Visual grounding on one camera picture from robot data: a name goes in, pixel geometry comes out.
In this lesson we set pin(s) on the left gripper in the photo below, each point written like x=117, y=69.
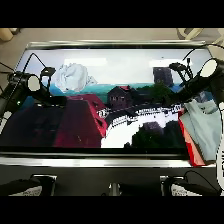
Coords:
x=56, y=100

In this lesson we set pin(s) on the white shirt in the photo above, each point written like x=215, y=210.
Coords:
x=73, y=78

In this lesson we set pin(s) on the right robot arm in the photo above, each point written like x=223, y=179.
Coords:
x=196, y=83

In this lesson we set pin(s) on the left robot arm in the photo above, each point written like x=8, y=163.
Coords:
x=20, y=87

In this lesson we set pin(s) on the red garment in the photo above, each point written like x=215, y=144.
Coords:
x=193, y=151

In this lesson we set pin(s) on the grey-blue garment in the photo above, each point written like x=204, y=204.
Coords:
x=205, y=128

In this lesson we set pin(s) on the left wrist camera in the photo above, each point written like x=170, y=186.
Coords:
x=47, y=71

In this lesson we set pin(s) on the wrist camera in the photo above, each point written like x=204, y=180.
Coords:
x=178, y=66
x=47, y=71

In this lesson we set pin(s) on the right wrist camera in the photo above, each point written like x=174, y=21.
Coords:
x=178, y=66

